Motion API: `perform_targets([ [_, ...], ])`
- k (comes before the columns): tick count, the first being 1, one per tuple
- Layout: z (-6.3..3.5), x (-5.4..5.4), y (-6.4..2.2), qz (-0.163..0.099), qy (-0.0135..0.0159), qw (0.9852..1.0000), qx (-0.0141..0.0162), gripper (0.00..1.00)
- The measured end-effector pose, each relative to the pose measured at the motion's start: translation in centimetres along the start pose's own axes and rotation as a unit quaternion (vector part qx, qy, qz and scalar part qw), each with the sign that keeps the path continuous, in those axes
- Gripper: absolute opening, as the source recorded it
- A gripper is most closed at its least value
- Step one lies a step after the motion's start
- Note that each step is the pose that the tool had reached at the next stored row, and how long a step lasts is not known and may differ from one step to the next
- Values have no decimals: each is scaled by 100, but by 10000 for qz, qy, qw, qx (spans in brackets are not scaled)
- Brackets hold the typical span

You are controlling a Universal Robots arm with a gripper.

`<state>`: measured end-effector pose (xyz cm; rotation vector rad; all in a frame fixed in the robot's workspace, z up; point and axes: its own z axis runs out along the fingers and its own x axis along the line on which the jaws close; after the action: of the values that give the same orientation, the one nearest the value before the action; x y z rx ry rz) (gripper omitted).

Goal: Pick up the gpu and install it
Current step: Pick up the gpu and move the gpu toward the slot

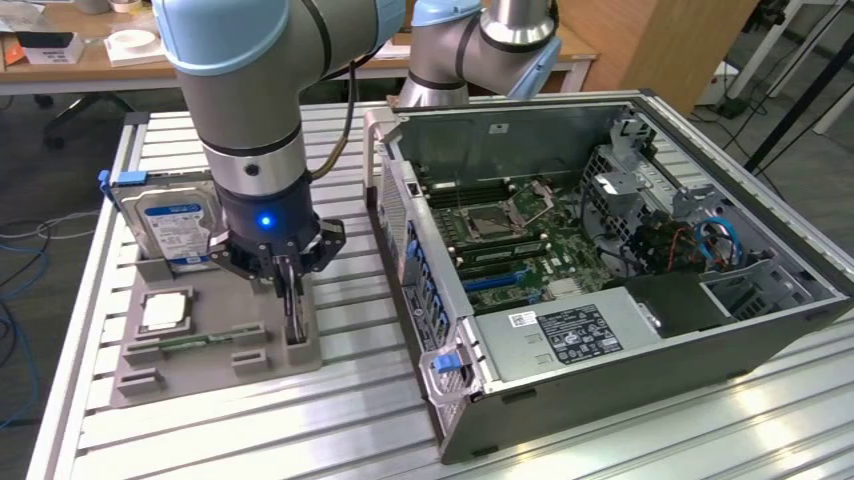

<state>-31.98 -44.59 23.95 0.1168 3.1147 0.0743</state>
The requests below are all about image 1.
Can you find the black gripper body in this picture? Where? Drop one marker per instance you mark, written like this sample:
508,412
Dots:
267,220

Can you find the black Nvidia graphics card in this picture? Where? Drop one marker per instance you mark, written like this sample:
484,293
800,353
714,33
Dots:
295,320

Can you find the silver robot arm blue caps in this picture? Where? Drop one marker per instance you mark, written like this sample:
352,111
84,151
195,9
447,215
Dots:
247,100

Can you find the grey plastic parts rack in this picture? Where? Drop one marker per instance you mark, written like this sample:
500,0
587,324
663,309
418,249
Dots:
213,320

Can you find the hard disk with blue caddy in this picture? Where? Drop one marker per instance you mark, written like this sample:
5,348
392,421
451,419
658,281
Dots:
167,225

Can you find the silver CPU chip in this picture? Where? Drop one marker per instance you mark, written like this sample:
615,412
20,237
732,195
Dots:
163,312

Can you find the green loose RAM stick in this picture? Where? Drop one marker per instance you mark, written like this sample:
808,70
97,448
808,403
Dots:
193,342

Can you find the CPU socket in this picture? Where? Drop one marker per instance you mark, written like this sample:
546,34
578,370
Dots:
490,222

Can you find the green installed RAM stick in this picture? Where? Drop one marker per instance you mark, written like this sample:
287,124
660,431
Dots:
500,253

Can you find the blue expansion slot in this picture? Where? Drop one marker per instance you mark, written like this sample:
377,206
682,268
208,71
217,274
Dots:
494,283

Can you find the blue case latch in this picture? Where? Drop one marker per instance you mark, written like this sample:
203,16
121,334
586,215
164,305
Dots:
446,363

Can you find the metal socket cover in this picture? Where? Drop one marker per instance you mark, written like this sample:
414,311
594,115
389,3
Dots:
534,200

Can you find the grey power supply unit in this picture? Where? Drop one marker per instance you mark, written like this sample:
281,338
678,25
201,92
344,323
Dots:
520,350

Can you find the green Dell motherboard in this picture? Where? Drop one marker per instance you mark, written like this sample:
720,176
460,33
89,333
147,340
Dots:
567,250

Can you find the silver chipset heatsink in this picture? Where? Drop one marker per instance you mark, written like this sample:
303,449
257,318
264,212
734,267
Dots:
570,287

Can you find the white paper stack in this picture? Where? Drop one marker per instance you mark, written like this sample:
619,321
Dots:
396,54

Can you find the white box with round part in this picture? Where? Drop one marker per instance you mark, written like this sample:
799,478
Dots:
133,50

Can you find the white box with black top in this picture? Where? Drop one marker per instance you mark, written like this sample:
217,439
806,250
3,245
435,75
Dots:
49,52

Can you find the grey cup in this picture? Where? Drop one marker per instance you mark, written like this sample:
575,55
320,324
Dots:
91,6

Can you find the open dark grey PC case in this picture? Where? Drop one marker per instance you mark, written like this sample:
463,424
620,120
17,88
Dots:
600,395

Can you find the orange box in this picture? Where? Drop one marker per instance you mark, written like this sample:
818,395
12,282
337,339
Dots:
9,55

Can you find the wooden cabinet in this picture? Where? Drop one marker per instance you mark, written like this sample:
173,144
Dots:
667,50

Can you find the metal disk bay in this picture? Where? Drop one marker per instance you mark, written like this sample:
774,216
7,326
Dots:
767,280

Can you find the dark power strip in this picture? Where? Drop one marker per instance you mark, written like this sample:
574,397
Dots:
732,107

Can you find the black slanted pole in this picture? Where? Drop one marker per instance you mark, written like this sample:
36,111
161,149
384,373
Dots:
799,100

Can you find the wooden desk white frame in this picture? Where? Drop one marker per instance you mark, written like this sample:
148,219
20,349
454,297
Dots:
89,70

